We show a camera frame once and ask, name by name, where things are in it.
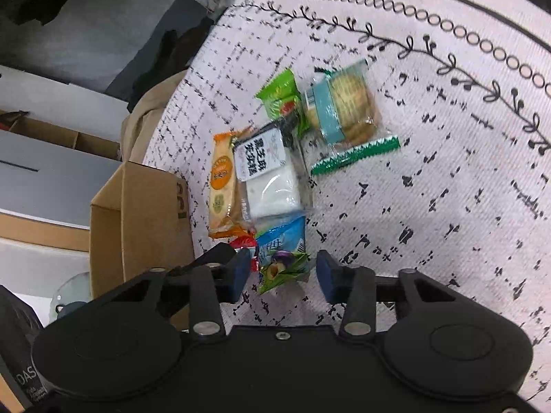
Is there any blue green olive snack packet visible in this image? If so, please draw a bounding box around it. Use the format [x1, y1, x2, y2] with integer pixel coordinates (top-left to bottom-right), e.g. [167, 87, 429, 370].
[256, 216, 311, 295]

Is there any bright green snack packet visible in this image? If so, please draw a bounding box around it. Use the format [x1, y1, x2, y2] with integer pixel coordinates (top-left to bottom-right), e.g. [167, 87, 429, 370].
[255, 68, 310, 139]

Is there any orange cracker packet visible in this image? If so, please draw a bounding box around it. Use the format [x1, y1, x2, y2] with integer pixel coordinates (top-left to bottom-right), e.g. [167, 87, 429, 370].
[208, 128, 249, 239]

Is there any red white snack packet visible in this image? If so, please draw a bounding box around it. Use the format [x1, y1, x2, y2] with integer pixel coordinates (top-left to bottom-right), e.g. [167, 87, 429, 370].
[229, 235, 260, 272]

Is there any brown cardboard box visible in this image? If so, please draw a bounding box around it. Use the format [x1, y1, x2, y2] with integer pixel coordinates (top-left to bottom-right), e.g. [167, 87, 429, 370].
[89, 161, 194, 298]

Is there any white rice cake packet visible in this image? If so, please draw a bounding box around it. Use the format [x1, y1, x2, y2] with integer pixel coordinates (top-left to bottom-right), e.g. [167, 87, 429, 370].
[233, 117, 312, 224]

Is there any beige blanket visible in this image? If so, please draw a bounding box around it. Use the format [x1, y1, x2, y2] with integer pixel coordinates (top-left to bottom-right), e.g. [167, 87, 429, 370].
[119, 70, 187, 163]

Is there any teal green biscuit packet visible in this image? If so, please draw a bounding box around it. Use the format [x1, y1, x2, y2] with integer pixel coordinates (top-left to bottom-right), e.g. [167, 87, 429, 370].
[302, 59, 401, 175]

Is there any grey wardrobe cabinet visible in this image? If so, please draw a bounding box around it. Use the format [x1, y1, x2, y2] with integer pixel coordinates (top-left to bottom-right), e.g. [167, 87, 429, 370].
[1, 66, 127, 297]

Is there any white black patterned bedspread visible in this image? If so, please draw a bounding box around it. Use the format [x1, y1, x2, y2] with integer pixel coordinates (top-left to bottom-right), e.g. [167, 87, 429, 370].
[144, 0, 550, 412]

